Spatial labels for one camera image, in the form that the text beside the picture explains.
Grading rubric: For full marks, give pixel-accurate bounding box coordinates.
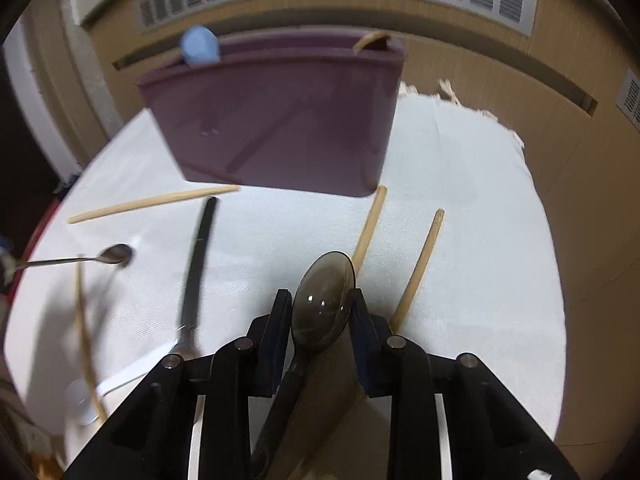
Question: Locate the wooden chopstick three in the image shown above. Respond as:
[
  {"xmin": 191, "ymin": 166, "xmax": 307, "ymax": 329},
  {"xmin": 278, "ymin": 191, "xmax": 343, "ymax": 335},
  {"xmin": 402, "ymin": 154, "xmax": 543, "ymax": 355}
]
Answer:
[{"xmin": 352, "ymin": 185, "xmax": 387, "ymax": 275}]

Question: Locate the small metal spoon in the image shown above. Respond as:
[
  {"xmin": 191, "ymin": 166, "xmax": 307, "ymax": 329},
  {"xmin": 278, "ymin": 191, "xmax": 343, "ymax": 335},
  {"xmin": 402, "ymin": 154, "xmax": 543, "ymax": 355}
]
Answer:
[{"xmin": 6, "ymin": 244, "xmax": 134, "ymax": 274}]

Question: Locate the wooden chopstick one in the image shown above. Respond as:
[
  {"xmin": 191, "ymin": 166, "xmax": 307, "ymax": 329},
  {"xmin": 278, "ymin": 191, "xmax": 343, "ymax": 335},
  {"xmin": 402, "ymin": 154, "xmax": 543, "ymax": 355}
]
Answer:
[{"xmin": 67, "ymin": 185, "xmax": 240, "ymax": 224}]

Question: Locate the white plastic spoon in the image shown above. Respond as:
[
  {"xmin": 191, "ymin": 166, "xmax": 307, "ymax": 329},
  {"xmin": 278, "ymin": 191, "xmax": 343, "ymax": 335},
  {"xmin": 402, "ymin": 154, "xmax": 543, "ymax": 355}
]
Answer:
[{"xmin": 65, "ymin": 342, "xmax": 175, "ymax": 426}]

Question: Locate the purple plastic utensil bin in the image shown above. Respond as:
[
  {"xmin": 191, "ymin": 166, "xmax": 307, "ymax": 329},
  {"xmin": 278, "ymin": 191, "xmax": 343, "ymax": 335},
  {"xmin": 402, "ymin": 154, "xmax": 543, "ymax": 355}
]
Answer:
[{"xmin": 137, "ymin": 27, "xmax": 406, "ymax": 197}]

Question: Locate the small grey vent grille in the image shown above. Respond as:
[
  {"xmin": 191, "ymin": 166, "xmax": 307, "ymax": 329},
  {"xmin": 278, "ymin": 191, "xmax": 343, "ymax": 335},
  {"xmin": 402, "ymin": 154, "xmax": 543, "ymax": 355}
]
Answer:
[{"xmin": 616, "ymin": 70, "xmax": 640, "ymax": 130}]

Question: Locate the wooden chopstick two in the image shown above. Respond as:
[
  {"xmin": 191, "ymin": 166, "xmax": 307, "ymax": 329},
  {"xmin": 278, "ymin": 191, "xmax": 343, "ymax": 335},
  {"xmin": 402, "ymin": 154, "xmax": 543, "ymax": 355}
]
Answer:
[{"xmin": 75, "ymin": 262, "xmax": 107, "ymax": 425}]

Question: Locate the black handled utensil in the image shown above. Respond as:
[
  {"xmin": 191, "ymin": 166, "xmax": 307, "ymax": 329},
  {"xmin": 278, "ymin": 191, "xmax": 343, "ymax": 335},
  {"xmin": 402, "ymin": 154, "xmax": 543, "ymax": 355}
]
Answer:
[{"xmin": 171, "ymin": 197, "xmax": 218, "ymax": 360}]

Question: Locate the wooden rice spoon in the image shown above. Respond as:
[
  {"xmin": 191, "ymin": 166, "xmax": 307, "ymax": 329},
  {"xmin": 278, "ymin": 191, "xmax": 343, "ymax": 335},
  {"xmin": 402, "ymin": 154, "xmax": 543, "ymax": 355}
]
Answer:
[{"xmin": 352, "ymin": 30, "xmax": 390, "ymax": 55}]

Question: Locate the blue plastic spoon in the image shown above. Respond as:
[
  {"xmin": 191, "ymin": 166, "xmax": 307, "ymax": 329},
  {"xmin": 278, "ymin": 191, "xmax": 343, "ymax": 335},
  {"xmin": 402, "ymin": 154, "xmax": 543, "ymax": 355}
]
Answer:
[{"xmin": 180, "ymin": 25, "xmax": 220, "ymax": 66}]

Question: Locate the translucent brown plastic spoon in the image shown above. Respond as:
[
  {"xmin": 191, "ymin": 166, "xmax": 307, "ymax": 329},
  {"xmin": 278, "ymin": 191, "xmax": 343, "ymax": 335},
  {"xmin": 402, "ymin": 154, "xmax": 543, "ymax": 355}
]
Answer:
[{"xmin": 250, "ymin": 252, "xmax": 356, "ymax": 479}]

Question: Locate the wooden chopstick four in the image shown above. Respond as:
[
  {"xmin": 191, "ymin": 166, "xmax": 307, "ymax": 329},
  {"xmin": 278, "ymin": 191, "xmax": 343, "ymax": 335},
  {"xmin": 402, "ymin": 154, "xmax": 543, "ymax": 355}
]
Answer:
[{"xmin": 390, "ymin": 208, "xmax": 445, "ymax": 333}]

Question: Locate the white table cloth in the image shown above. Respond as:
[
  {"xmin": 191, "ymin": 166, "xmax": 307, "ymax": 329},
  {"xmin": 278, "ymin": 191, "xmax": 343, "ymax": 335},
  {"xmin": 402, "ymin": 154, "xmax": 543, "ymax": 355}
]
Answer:
[{"xmin": 34, "ymin": 94, "xmax": 566, "ymax": 434}]

